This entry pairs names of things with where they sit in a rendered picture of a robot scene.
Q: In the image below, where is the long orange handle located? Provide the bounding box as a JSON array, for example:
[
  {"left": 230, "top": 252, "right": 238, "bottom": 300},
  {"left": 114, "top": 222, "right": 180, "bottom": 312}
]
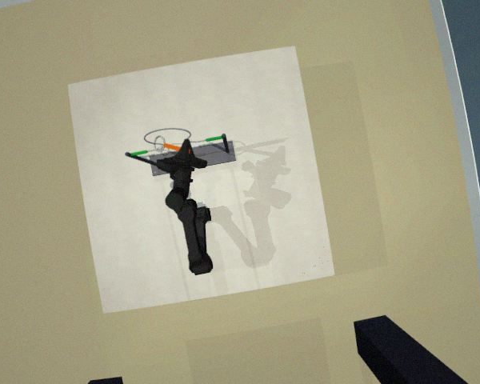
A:
[{"left": 154, "top": 136, "right": 180, "bottom": 152}]

